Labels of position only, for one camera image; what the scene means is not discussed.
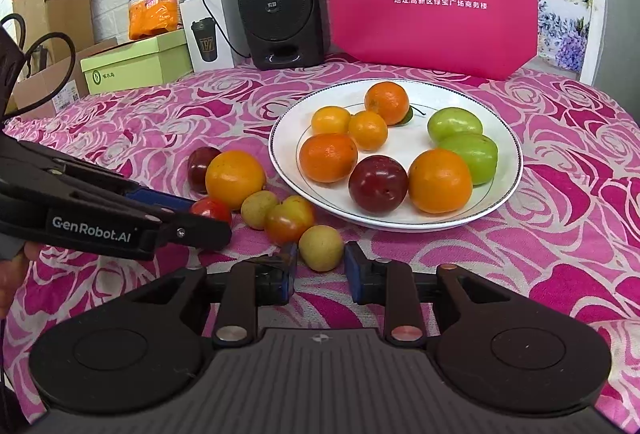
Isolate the yellow red small fruit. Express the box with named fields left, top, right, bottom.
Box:
left=265, top=196, right=316, bottom=246

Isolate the white ceramic plate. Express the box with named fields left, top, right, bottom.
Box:
left=268, top=79, right=524, bottom=234

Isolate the small yellow orange tangerine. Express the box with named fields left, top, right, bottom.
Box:
left=311, top=106, right=352, bottom=135

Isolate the orange tangerine with leaf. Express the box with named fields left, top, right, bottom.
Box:
left=364, top=81, right=416, bottom=126

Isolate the white cup box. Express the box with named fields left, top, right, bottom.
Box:
left=180, top=0, right=250, bottom=73

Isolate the cardboard box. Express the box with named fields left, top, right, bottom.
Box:
left=12, top=0, right=117, bottom=119

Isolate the green shoe box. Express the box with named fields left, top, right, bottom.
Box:
left=80, top=29, right=193, bottom=95

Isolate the dark red plum front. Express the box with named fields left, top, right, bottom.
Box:
left=348, top=154, right=409, bottom=214

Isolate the pink rose tablecloth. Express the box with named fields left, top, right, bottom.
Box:
left=3, top=57, right=639, bottom=433

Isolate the dark red plum back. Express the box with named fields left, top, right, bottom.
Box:
left=186, top=147, right=220, bottom=194

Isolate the dark orange tangerine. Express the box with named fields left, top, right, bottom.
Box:
left=298, top=133, right=358, bottom=184

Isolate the orange on plate right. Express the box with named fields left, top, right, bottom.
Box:
left=408, top=148, right=473, bottom=214

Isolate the black cable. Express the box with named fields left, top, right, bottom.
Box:
left=0, top=12, right=77, bottom=121

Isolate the dark red plum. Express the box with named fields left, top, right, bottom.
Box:
left=348, top=154, right=409, bottom=214
left=186, top=147, right=220, bottom=194

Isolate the pale yellow small fruit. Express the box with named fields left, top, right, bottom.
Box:
left=298, top=225, right=344, bottom=272

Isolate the yellow green small fruit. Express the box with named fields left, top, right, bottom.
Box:
left=240, top=190, right=279, bottom=230

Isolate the large orange on cloth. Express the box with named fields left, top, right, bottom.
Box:
left=205, top=150, right=267, bottom=211

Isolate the large green tomato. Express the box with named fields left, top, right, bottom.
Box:
left=438, top=133, right=498, bottom=186

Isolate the small red tomato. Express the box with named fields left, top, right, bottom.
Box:
left=190, top=197, right=232, bottom=225

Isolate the person left hand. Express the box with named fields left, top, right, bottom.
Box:
left=0, top=242, right=42, bottom=319

